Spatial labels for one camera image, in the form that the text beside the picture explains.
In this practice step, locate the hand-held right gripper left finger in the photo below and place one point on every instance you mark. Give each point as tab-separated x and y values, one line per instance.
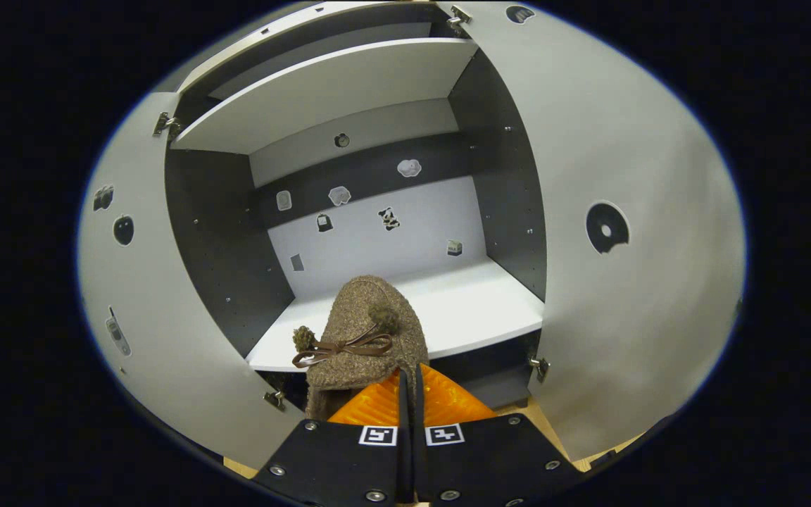
335	458

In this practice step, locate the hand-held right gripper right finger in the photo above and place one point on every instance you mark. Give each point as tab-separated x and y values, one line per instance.
490	458

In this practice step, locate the brown fuzzy shoe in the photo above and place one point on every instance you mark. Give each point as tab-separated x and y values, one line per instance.
370	303

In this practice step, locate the white shoe cabinet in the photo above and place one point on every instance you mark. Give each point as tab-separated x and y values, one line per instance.
419	243

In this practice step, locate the metal door hinge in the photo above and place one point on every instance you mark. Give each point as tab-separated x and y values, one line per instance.
274	400
166	124
538	367
459	19

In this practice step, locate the white cabinet bottom board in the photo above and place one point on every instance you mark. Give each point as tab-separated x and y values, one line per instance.
476	310

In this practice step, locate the white cabinet shelf board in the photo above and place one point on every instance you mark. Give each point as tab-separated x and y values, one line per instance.
321	98

